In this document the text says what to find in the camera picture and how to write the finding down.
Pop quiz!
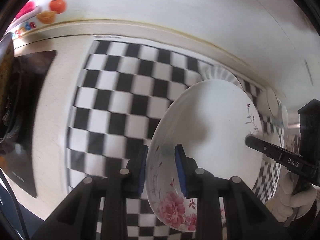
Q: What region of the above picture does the white bowl stack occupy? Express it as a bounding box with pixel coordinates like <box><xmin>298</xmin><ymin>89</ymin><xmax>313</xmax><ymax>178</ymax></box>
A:
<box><xmin>257</xmin><ymin>87</ymin><xmax>289</xmax><ymax>129</ymax></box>

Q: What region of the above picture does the white floral plate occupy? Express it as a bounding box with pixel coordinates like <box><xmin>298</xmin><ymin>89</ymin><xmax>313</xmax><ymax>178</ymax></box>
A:
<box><xmin>146</xmin><ymin>80</ymin><xmax>262</xmax><ymax>232</ymax></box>

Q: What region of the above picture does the white ribbed plate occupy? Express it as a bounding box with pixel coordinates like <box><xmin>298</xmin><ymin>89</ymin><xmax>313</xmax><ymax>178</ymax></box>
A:
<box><xmin>199</xmin><ymin>63</ymin><xmax>243</xmax><ymax>89</ymax></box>

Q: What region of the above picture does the white gloved right hand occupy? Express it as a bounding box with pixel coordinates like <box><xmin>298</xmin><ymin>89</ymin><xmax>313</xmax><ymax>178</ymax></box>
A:
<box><xmin>265</xmin><ymin>172</ymin><xmax>317</xmax><ymax>223</ymax></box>

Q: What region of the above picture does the black induction cooktop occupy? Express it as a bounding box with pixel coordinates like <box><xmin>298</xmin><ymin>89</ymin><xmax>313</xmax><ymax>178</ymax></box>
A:
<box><xmin>1</xmin><ymin>50</ymin><xmax>56</xmax><ymax>198</ymax></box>

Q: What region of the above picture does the black white checkered mat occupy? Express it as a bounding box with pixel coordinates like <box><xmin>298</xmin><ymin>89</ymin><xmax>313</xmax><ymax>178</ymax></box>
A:
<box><xmin>65</xmin><ymin>39</ymin><xmax>286</xmax><ymax>240</ymax></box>

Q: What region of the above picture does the black frying pan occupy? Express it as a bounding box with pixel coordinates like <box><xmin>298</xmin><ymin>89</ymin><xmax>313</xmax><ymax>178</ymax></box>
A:
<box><xmin>1</xmin><ymin>32</ymin><xmax>21</xmax><ymax>144</ymax></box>

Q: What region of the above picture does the black power cable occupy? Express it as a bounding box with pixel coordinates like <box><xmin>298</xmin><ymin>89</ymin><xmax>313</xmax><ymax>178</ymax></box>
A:
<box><xmin>0</xmin><ymin>169</ymin><xmax>30</xmax><ymax>240</ymax></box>

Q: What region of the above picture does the colourful fruit wall sticker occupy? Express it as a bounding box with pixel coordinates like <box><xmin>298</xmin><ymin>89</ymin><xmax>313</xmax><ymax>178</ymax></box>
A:
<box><xmin>6</xmin><ymin>0</ymin><xmax>67</xmax><ymax>40</ymax></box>

